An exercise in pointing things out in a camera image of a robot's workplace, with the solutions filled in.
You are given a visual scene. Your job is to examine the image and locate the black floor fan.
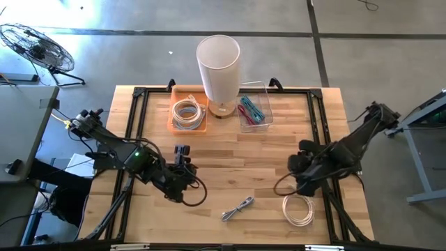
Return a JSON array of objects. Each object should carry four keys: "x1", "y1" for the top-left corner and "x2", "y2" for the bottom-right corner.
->
[{"x1": 0, "y1": 23, "x2": 86, "y2": 87}]

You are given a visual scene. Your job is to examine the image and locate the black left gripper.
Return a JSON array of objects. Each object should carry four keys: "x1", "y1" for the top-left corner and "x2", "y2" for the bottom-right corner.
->
[{"x1": 153, "y1": 163, "x2": 198, "y2": 204}]

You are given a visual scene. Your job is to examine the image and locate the clear plastic bin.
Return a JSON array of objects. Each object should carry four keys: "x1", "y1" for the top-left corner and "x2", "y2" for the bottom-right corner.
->
[{"x1": 236, "y1": 81, "x2": 275, "y2": 134}]

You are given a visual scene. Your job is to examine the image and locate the light blue grey cable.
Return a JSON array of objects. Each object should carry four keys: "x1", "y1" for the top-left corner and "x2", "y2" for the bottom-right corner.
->
[{"x1": 172, "y1": 107, "x2": 207, "y2": 131}]

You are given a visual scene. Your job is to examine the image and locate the black aluminium rig frame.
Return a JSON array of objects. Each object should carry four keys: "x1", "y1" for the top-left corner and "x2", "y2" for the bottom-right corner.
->
[{"x1": 82, "y1": 77, "x2": 376, "y2": 245}]

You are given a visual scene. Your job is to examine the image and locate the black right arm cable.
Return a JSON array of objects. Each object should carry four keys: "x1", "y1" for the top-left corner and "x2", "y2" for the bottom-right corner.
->
[{"x1": 273, "y1": 172, "x2": 302, "y2": 197}]

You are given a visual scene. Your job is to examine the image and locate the grey metal stand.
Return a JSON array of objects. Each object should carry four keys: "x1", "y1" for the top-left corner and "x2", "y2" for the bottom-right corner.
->
[{"x1": 399, "y1": 89, "x2": 446, "y2": 205}]

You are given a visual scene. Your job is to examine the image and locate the orange plastic tray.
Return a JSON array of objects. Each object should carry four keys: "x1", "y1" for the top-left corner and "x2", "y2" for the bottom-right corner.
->
[{"x1": 167, "y1": 85, "x2": 209, "y2": 135}]

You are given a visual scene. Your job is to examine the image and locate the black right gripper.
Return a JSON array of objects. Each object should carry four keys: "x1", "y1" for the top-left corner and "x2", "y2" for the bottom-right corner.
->
[{"x1": 287, "y1": 151, "x2": 320, "y2": 198}]

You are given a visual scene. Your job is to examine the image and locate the black white braided cable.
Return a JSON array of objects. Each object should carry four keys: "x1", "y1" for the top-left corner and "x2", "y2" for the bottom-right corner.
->
[{"x1": 220, "y1": 195, "x2": 255, "y2": 223}]

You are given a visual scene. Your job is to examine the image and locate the black floor cable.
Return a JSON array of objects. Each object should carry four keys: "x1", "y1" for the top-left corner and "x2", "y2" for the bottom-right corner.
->
[{"x1": 357, "y1": 0, "x2": 380, "y2": 11}]

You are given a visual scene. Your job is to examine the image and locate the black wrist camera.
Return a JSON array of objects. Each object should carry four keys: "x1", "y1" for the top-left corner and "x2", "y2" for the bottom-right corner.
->
[
  {"x1": 174, "y1": 144, "x2": 192, "y2": 165},
  {"x1": 298, "y1": 139, "x2": 318, "y2": 154}
]

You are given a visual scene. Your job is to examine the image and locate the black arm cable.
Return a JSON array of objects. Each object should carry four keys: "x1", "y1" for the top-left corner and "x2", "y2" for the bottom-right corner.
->
[
  {"x1": 273, "y1": 172, "x2": 302, "y2": 197},
  {"x1": 180, "y1": 172, "x2": 208, "y2": 208}
]

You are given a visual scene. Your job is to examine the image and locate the white paper sheet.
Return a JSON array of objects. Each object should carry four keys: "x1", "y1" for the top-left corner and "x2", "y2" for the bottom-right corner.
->
[{"x1": 64, "y1": 153, "x2": 95, "y2": 178}]

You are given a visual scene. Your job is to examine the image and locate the black front crossbeam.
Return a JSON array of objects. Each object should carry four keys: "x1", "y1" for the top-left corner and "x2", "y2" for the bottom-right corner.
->
[{"x1": 0, "y1": 240, "x2": 446, "y2": 251}]

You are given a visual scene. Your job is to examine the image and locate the grey side desk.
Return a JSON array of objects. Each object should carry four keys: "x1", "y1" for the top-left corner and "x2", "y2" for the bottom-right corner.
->
[{"x1": 0, "y1": 85, "x2": 60, "y2": 184}]

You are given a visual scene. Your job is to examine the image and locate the black computer mouse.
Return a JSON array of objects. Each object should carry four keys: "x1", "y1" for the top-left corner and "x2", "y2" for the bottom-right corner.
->
[{"x1": 5, "y1": 159, "x2": 24, "y2": 175}]

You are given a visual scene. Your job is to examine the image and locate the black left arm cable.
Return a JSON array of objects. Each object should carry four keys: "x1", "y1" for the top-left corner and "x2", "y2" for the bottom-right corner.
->
[{"x1": 180, "y1": 172, "x2": 208, "y2": 208}]

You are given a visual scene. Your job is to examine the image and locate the red braided cable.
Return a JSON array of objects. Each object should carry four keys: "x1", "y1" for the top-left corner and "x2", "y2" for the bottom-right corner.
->
[{"x1": 237, "y1": 104, "x2": 257, "y2": 126}]

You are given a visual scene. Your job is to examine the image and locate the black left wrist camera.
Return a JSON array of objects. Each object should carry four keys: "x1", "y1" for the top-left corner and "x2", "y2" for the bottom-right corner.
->
[{"x1": 174, "y1": 144, "x2": 192, "y2": 165}]

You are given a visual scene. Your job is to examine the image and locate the white shade wooden base lamp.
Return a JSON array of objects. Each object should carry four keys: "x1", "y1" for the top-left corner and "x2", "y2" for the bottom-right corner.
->
[{"x1": 195, "y1": 33, "x2": 241, "y2": 119}]

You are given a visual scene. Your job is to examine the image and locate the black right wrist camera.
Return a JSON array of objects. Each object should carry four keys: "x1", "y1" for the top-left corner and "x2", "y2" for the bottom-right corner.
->
[{"x1": 298, "y1": 139, "x2": 318, "y2": 154}]

